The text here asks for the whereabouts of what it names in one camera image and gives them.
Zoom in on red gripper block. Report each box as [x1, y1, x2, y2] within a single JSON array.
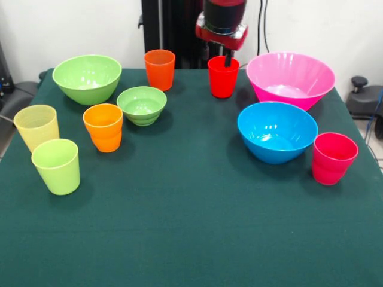
[[196, 14, 250, 68]]

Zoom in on red plastic cup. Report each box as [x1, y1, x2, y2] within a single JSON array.
[[208, 56, 241, 99]]

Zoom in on small green plastic bowl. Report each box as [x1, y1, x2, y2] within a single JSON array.
[[116, 86, 168, 127]]

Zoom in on large pink plastic bowl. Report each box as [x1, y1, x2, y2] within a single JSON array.
[[245, 51, 336, 111]]

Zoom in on red-orange plastic cup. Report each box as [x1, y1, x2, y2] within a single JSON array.
[[144, 49, 176, 92]]

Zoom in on blue plastic bowl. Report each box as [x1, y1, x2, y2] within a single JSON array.
[[237, 101, 319, 165]]

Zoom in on grey base with black knob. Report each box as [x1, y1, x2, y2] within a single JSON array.
[[346, 76, 383, 120]]

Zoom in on large green plastic bowl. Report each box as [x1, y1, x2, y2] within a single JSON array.
[[52, 54, 123, 106]]

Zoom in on orange plastic cup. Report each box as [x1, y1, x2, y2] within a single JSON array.
[[83, 103, 124, 153]]

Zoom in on magenta plastic cup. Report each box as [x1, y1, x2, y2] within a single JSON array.
[[312, 132, 359, 186]]

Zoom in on dark green tablecloth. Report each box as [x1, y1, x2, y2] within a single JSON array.
[[0, 68, 383, 287]]

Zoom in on yellow plastic cup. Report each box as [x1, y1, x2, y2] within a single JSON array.
[[13, 104, 60, 153]]

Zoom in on light green plastic cup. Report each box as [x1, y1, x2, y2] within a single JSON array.
[[31, 138, 81, 196]]

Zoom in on grey rounded base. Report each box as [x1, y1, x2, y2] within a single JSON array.
[[0, 80, 38, 120]]

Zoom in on black equipment box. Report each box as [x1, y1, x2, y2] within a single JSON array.
[[0, 41, 14, 93]]

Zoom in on black wall cable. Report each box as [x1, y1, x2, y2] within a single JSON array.
[[258, 0, 270, 53]]

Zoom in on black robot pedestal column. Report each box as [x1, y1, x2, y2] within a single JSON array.
[[138, 0, 242, 70]]

